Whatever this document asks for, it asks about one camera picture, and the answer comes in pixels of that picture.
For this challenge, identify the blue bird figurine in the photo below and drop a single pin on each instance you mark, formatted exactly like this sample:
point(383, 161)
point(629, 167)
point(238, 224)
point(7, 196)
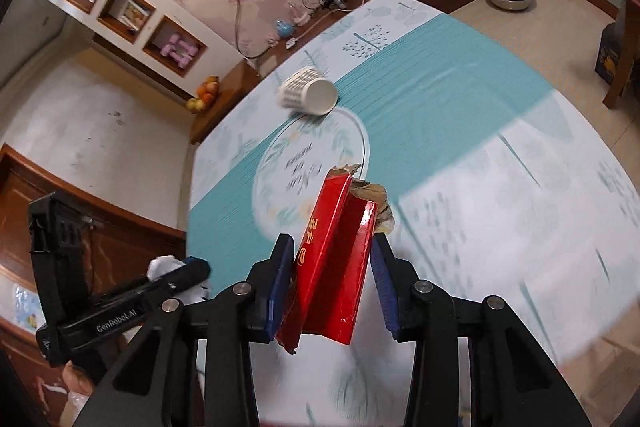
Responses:
point(284, 29)

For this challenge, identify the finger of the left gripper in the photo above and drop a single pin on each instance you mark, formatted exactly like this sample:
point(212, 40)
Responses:
point(174, 282)

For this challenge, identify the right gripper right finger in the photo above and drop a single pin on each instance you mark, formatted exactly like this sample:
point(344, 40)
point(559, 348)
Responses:
point(513, 381)

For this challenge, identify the red cardboard box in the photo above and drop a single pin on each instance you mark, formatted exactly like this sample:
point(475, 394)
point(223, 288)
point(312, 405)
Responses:
point(332, 258)

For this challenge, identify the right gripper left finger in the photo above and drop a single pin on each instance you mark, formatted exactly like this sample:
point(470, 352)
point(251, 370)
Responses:
point(153, 382)

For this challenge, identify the fruit bowl with oranges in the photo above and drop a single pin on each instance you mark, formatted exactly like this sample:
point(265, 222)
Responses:
point(205, 95)

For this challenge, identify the grey checked paper cup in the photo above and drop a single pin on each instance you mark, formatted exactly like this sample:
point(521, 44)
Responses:
point(308, 92)

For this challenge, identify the leaf pattern tablecloth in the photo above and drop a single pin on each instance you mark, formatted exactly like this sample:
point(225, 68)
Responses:
point(498, 185)

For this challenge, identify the white wall shelf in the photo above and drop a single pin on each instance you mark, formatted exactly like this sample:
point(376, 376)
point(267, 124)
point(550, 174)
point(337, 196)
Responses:
point(158, 38)

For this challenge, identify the white tissue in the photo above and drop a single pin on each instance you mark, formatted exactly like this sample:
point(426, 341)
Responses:
point(162, 265)

